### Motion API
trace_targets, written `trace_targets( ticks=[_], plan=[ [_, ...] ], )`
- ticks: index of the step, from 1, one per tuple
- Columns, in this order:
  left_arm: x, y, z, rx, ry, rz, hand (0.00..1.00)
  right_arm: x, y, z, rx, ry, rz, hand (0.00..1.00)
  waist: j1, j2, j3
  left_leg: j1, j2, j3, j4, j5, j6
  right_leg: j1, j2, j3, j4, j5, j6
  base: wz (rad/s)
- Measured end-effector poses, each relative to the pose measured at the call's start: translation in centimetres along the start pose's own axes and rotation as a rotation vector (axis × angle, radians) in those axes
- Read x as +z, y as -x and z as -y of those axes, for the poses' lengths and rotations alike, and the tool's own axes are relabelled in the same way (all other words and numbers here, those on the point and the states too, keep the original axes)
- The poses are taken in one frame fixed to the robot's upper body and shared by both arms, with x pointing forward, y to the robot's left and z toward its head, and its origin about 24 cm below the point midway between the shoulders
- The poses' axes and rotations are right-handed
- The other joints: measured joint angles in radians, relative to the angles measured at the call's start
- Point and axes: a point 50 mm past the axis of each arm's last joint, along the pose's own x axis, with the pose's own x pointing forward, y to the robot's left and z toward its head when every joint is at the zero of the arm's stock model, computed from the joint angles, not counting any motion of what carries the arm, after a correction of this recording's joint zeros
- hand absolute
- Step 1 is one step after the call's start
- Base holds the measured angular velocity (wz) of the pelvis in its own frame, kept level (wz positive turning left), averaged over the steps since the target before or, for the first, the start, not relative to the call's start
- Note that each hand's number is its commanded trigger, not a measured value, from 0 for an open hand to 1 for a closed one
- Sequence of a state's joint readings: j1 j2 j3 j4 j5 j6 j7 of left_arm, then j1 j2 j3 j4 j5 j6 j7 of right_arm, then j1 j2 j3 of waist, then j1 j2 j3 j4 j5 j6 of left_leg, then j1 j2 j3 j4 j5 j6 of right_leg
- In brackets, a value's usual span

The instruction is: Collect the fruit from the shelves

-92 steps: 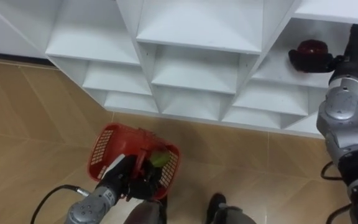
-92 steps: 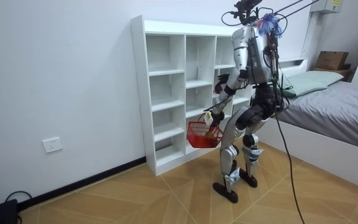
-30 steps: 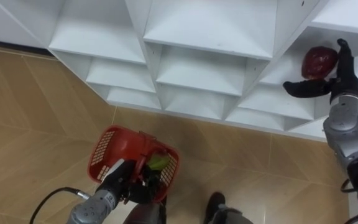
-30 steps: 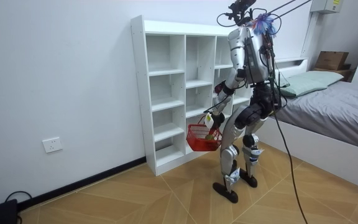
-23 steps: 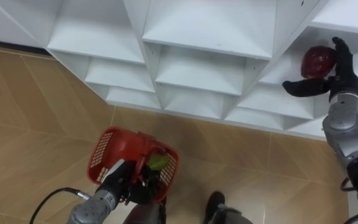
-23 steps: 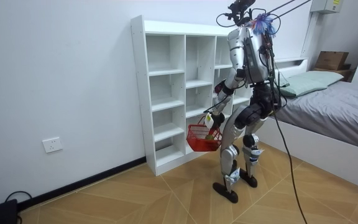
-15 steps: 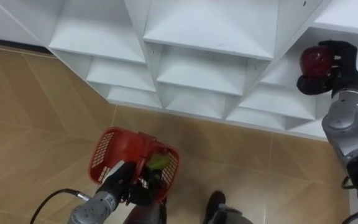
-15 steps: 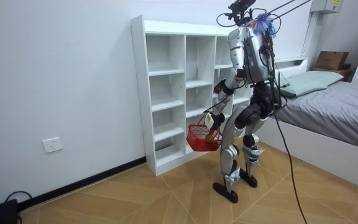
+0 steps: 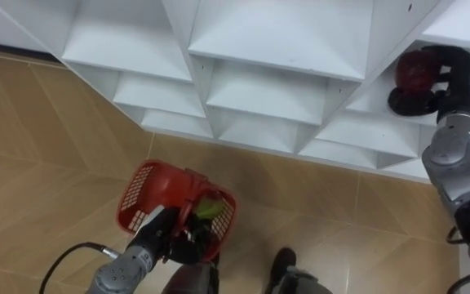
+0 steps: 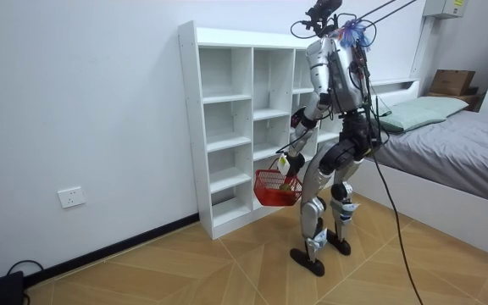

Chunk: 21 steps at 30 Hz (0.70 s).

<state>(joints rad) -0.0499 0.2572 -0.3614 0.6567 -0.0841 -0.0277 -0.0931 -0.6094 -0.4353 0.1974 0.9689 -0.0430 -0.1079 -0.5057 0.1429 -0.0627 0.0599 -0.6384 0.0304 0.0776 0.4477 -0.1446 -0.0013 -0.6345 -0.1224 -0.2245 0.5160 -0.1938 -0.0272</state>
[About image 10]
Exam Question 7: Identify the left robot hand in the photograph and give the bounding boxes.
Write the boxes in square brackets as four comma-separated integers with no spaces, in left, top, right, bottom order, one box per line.
[276,152,307,179]

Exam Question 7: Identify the red mesh basket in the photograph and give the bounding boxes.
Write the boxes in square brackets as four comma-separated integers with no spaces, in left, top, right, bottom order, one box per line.
[252,157,304,208]

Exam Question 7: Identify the robot legs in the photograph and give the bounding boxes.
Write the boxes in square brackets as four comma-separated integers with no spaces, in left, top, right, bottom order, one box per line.
[289,113,383,278]

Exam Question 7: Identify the white shelf unit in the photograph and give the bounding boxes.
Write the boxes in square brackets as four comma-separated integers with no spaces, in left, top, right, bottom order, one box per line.
[177,19,343,241]

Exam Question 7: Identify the robot body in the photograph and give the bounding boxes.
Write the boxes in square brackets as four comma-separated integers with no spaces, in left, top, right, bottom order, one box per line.
[289,0,384,125]

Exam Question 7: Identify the pale green pillow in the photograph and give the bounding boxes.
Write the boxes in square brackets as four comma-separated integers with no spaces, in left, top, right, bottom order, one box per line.
[374,96,470,135]

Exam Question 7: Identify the grey bed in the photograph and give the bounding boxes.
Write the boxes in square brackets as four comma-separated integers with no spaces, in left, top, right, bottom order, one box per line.
[347,78,488,266]

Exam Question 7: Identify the brown cardboard box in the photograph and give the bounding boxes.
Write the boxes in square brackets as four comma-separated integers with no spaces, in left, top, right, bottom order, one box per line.
[428,69,477,97]

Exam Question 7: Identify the black floor cable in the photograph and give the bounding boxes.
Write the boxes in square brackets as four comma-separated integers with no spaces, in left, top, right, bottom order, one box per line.
[366,96,425,305]

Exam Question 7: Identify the cable bundle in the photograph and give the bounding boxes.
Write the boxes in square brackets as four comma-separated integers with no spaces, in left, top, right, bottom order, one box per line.
[336,0,419,50]

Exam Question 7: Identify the white wall conduit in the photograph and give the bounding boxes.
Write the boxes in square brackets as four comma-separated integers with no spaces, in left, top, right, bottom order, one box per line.
[408,15,436,82]

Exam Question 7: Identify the grey wall box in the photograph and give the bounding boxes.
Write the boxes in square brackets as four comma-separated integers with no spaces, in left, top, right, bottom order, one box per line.
[422,0,470,19]

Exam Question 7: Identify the white wall socket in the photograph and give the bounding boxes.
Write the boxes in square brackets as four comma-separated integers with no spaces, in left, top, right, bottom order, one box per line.
[56,186,87,209]

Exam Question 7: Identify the thin black cable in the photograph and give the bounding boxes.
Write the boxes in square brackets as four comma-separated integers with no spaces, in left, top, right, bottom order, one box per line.
[5,258,46,305]

